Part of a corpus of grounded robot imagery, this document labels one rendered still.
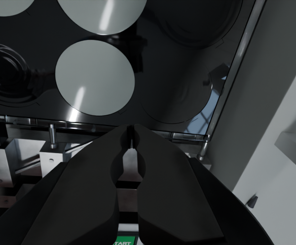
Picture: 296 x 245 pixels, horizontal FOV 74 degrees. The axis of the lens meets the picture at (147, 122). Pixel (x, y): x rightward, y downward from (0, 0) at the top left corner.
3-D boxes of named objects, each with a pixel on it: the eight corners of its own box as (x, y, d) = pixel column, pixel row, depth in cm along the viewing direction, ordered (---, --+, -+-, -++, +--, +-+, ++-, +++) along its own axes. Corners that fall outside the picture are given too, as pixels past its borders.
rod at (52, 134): (48, 119, 29) (44, 124, 28) (58, 120, 29) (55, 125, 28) (50, 145, 31) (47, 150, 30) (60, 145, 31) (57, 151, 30)
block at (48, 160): (45, 140, 32) (38, 152, 29) (67, 142, 32) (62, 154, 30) (48, 177, 35) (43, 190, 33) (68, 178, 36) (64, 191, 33)
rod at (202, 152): (202, 135, 33) (205, 140, 32) (210, 136, 33) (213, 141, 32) (194, 156, 35) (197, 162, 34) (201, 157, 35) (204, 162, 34)
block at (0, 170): (-10, 136, 30) (-23, 148, 28) (14, 138, 31) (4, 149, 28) (0, 174, 34) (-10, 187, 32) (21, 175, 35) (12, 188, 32)
